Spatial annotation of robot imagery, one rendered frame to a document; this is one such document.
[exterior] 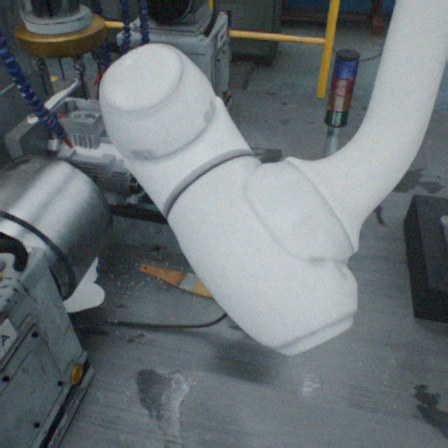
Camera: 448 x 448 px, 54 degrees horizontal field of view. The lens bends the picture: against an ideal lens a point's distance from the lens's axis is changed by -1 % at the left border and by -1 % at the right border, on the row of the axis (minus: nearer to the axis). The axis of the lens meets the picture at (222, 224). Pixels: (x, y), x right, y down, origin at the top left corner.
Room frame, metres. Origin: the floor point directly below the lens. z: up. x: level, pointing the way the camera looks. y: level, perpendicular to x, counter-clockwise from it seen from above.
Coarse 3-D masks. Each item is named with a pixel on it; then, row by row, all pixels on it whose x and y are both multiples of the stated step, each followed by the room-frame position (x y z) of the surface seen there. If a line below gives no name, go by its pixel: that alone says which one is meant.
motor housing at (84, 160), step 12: (108, 144) 0.87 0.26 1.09; (84, 156) 0.85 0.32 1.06; (96, 156) 0.85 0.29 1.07; (84, 168) 0.83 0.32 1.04; (96, 168) 0.82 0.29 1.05; (120, 168) 0.82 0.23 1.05; (108, 180) 0.81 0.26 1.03; (120, 180) 0.81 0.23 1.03; (108, 192) 0.81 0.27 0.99; (120, 192) 0.81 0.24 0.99; (144, 192) 0.88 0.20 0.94
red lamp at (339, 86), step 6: (336, 78) 1.05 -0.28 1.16; (342, 78) 1.05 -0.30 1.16; (354, 78) 1.05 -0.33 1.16; (330, 84) 1.08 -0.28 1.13; (336, 84) 1.05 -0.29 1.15; (342, 84) 1.04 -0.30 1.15; (348, 84) 1.04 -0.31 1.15; (354, 84) 1.06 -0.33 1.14; (330, 90) 1.07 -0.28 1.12; (336, 90) 1.05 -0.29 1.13; (342, 90) 1.04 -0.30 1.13; (348, 90) 1.04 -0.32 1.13
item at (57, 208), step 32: (32, 160) 0.69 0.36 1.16; (0, 192) 0.59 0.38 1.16; (32, 192) 0.60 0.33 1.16; (64, 192) 0.62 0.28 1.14; (96, 192) 0.67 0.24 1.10; (0, 224) 0.52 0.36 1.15; (32, 224) 0.53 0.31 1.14; (64, 224) 0.56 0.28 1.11; (96, 224) 0.62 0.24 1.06; (64, 256) 0.52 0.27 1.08; (96, 256) 0.61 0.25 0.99; (64, 288) 0.50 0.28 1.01
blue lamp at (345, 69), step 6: (336, 60) 1.06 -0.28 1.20; (342, 60) 1.05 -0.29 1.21; (354, 60) 1.05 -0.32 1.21; (336, 66) 1.06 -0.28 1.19; (342, 66) 1.05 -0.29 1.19; (348, 66) 1.04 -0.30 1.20; (354, 66) 1.05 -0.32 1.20; (336, 72) 1.06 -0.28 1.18; (342, 72) 1.05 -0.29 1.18; (348, 72) 1.04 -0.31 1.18; (354, 72) 1.05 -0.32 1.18; (348, 78) 1.04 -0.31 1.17
